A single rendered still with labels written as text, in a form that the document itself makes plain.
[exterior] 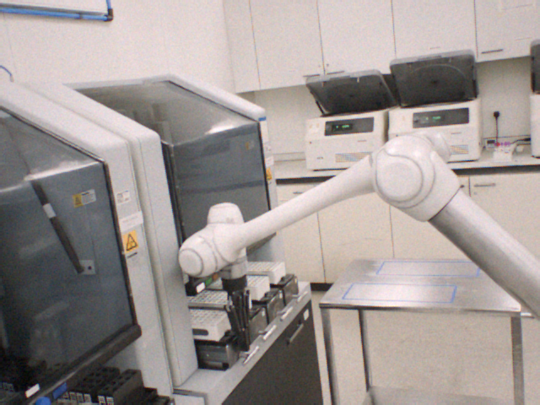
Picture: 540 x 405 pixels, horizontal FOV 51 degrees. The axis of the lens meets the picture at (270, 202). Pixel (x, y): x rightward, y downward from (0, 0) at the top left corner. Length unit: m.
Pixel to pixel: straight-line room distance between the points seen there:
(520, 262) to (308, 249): 2.93
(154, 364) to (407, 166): 0.83
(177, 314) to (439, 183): 0.81
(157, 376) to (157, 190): 0.49
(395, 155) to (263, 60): 3.19
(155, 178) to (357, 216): 2.54
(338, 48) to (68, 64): 1.93
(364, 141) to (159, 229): 2.45
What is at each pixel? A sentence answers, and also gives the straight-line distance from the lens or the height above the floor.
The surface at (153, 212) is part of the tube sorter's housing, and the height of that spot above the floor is 1.24.
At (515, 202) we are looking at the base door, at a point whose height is 0.64.
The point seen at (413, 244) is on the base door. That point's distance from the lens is 3.89.
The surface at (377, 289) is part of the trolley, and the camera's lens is 1.93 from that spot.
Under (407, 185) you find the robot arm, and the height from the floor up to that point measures 1.29.
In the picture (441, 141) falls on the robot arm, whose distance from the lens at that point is 1.38.
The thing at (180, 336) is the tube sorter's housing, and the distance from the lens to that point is 1.65.
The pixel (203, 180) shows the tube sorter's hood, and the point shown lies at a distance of 1.71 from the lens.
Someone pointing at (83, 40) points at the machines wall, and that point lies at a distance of 3.10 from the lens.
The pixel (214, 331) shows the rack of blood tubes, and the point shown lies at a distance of 1.70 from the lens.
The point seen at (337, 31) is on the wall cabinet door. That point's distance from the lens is 4.12.
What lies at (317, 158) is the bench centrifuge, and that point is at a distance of 3.92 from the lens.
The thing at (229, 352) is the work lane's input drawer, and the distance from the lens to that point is 1.70.
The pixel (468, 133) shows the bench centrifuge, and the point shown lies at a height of 1.08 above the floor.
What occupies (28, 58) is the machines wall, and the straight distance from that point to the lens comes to 2.82.
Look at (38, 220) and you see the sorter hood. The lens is 1.21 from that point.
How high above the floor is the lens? 1.52
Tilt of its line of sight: 12 degrees down
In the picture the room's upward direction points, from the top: 7 degrees counter-clockwise
